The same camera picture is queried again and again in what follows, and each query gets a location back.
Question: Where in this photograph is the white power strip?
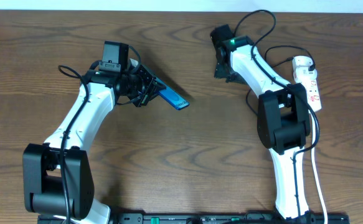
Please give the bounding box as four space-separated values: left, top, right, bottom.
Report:
292 55 322 112

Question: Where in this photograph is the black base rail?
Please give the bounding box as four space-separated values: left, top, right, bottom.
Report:
37 212 351 224

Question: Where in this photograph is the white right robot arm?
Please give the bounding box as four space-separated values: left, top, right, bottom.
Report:
210 25 311 222

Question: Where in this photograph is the white power strip cord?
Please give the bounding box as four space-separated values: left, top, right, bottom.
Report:
310 111 329 224

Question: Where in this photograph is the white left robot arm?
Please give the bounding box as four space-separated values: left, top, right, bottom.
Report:
22 41 146 223

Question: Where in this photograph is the blue Samsung Galaxy smartphone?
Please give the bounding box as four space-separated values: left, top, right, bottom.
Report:
156 78 189 110

